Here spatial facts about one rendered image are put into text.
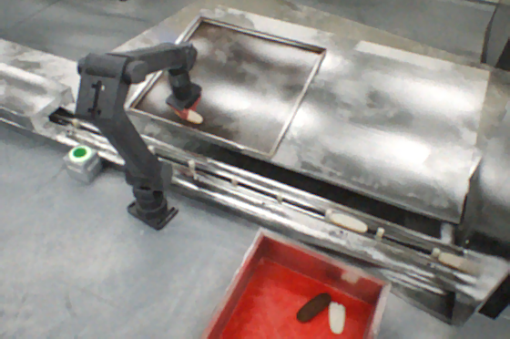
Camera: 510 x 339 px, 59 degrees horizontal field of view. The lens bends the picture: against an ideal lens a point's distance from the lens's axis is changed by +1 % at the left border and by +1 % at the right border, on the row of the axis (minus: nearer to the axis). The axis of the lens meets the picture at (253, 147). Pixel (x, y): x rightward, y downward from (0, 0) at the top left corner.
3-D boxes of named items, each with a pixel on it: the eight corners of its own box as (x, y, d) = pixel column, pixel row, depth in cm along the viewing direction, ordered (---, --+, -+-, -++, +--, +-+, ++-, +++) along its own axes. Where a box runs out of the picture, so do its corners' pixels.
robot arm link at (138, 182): (134, 200, 118) (154, 204, 118) (128, 175, 111) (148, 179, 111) (147, 175, 125) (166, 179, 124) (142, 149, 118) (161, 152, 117)
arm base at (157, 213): (126, 210, 124) (158, 231, 120) (120, 192, 118) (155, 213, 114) (147, 191, 129) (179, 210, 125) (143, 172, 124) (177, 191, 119)
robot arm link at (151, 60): (76, 82, 84) (131, 90, 83) (76, 51, 83) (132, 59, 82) (158, 61, 125) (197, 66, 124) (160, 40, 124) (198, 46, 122)
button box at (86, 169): (69, 183, 135) (59, 158, 127) (86, 166, 140) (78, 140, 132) (92, 192, 133) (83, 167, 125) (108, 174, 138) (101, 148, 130)
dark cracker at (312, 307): (303, 325, 102) (302, 323, 101) (292, 313, 104) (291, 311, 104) (335, 300, 106) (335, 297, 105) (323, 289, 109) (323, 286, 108)
